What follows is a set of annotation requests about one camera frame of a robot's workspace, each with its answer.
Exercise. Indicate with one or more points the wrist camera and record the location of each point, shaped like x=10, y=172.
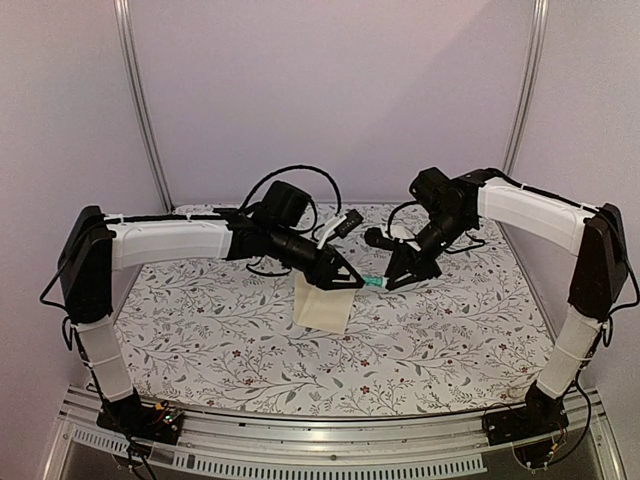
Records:
x=398, y=239
x=338, y=226

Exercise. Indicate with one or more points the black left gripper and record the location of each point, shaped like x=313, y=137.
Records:
x=325, y=273

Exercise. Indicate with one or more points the left aluminium frame post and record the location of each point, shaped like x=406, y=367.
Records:
x=133, y=73

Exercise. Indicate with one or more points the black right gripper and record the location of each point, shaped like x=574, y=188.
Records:
x=405, y=265

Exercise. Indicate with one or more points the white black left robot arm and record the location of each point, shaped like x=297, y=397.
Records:
x=99, y=245

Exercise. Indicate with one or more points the aluminium frame post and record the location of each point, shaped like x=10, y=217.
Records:
x=133, y=73
x=533, y=57

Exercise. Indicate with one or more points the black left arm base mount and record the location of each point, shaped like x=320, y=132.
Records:
x=160, y=422

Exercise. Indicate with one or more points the front aluminium rail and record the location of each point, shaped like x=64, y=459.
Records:
x=219, y=444

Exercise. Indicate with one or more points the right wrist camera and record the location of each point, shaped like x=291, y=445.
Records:
x=398, y=239

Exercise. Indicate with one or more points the floral patterned table mat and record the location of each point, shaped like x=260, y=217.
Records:
x=210, y=333

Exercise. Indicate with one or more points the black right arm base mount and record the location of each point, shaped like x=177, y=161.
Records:
x=541, y=423

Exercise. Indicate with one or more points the cream paper envelope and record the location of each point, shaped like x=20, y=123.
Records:
x=327, y=311

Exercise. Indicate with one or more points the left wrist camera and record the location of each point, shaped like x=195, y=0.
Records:
x=338, y=226

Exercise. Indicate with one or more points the right aluminium frame post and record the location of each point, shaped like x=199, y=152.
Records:
x=533, y=57

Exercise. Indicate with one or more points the green white glue stick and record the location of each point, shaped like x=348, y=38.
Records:
x=374, y=281

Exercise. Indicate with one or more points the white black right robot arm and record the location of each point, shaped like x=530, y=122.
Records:
x=477, y=336

